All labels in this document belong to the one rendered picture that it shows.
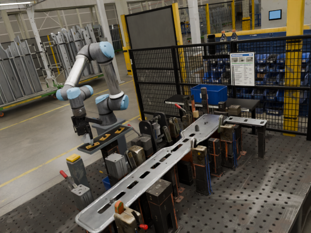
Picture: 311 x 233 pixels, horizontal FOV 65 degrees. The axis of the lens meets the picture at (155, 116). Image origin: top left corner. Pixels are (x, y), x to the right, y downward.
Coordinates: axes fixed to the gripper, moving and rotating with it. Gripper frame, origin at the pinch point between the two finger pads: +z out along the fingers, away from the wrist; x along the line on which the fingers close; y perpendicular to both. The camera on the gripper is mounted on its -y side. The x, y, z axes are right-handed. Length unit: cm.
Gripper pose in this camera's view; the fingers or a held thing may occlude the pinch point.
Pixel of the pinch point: (91, 142)
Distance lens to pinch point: 157.1
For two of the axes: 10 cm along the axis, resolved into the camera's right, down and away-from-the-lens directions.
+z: 1.6, 9.2, 3.6
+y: -8.2, 3.3, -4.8
